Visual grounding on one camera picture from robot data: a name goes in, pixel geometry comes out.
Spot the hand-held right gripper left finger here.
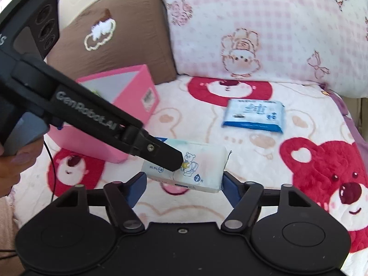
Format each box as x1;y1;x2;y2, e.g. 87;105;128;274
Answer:
53;171;148;233

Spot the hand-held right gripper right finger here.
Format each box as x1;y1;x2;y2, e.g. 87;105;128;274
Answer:
221;171;312;232

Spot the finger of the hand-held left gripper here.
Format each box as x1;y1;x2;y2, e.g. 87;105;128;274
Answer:
124;124;184;173

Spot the small wipes packet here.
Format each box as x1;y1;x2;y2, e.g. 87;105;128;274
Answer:
142;137;233;194

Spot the pink cardboard box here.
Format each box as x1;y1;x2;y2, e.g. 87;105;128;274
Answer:
47;64;160;164

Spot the person's left hand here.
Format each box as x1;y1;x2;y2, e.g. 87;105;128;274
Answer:
0;139;45;197

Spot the bear printed blanket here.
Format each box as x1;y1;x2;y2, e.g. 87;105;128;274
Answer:
10;75;368;276

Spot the blue tissue pack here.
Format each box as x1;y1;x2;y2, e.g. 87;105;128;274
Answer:
221;99;286;134

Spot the brown embroidered pillow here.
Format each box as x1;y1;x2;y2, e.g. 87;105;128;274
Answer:
46;0;177;85

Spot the pink fleece clothing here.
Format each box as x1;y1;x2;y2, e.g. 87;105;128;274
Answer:
0;198;25;276

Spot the pink checked printed pillow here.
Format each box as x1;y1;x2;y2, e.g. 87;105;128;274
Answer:
147;0;368;100

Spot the black cable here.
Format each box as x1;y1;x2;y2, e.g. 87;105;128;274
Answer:
43;139;57;204

